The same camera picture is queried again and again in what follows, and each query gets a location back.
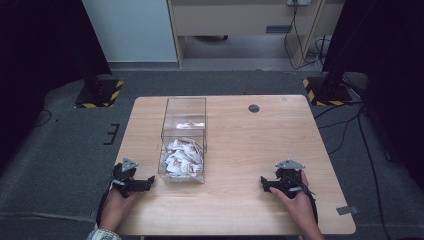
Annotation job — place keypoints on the dark curtain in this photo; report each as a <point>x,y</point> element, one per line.
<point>386,66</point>
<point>40,60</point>

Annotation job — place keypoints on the white power strip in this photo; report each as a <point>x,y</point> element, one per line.
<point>299,2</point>

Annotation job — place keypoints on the person's right hand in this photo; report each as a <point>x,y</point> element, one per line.
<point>300,208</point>

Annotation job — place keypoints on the white panel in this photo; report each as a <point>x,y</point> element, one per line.
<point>130,30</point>

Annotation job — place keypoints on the clear plastic box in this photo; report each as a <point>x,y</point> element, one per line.
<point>184,140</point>

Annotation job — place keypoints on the grey tape strip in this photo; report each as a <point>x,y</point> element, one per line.
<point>347,210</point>

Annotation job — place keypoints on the light wooden desk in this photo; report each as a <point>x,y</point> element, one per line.
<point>240,20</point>

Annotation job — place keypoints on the black stand pole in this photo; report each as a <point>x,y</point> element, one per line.
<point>336,71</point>
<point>90,75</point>

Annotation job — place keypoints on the single white sachet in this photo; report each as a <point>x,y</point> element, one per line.
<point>190,125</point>

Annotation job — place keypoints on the pile of white packets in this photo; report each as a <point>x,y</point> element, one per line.
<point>182,156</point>

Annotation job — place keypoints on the grey round table grommet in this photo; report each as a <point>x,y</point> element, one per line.
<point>254,108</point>

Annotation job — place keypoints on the person's left hand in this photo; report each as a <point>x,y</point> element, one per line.
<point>116,207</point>

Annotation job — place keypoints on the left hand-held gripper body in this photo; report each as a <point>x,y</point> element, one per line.
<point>126,175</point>

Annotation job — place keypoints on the striped-edge black stand base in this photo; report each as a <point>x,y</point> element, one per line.
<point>328,93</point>
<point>100,95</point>

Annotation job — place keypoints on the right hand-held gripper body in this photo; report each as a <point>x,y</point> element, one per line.
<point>287,180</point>

